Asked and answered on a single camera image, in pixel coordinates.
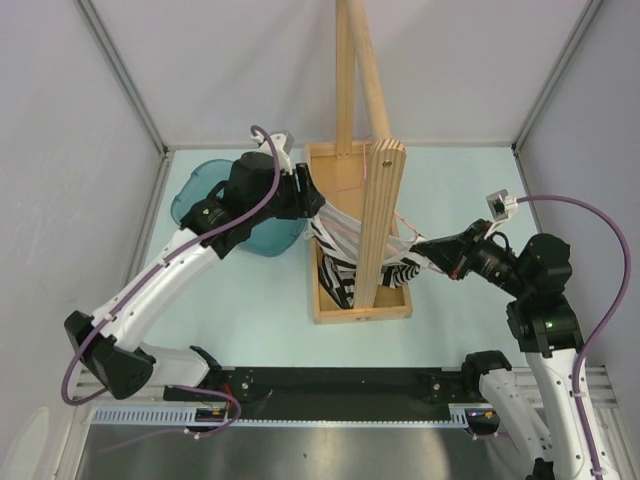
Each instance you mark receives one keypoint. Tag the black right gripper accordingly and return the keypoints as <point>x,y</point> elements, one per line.
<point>452,254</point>

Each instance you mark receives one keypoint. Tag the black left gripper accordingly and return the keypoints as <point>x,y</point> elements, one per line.
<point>305,202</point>

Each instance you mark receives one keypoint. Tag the pink wire hanger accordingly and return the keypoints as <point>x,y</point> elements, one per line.
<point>397,215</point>

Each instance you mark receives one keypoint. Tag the black white striped tank top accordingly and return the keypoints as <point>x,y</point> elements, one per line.
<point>338,236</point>

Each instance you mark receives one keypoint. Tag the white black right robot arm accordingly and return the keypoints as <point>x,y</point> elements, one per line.
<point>564,442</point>

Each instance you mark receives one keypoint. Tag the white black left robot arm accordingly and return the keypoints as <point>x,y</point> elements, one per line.
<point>109,341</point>

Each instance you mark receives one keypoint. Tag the teal plastic bin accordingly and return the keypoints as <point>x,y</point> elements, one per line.
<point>269,239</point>

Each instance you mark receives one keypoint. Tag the wooden clothes rack stand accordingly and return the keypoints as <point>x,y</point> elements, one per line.
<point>360,173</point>

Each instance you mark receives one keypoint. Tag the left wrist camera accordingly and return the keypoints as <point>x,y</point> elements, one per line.
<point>283,142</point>

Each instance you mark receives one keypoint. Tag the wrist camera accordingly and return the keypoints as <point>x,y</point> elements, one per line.
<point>503,207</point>
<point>283,142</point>

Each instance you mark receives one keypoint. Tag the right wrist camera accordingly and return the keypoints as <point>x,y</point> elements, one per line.
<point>503,207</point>

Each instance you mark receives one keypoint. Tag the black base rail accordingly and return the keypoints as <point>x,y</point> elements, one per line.
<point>344,394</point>

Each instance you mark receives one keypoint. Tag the white slotted cable duct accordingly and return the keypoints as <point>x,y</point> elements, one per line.
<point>189,416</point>

